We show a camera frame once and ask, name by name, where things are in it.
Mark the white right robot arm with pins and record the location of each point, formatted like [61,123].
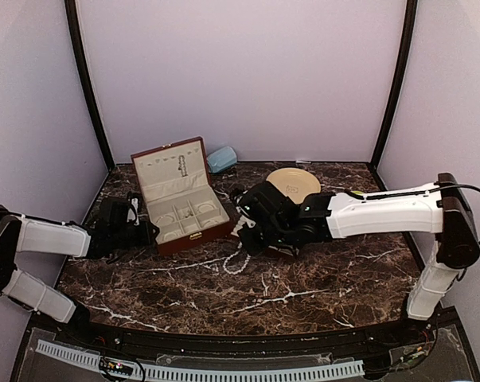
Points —
[440,208]

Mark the red wooden jewelry box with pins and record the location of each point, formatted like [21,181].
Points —
[174,177]

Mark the silver bangle compartment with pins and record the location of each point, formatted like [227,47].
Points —
[166,219]
[170,236]
[209,223]
[205,207]

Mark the cream ceramic plate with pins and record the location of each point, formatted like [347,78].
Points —
[294,183]

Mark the silver bangle right compartment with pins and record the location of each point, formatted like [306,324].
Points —
[209,223]

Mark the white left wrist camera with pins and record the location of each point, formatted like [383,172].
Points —
[134,205]

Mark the silver bangle front compartment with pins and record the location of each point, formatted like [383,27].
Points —
[170,236]

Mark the silver bangle left compartment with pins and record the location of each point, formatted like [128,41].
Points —
[166,219]

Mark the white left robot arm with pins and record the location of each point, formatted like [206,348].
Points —
[21,233]

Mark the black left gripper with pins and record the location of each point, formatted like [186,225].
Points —
[148,241]

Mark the silver bangle back compartment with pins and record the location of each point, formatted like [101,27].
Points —
[205,207]

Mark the red earring tray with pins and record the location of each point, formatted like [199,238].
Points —
[282,252]

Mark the white slotted cable duct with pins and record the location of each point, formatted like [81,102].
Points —
[179,368]

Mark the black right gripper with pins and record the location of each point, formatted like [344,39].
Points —
[252,247]

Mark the light blue cup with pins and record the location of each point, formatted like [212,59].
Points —
[221,160]

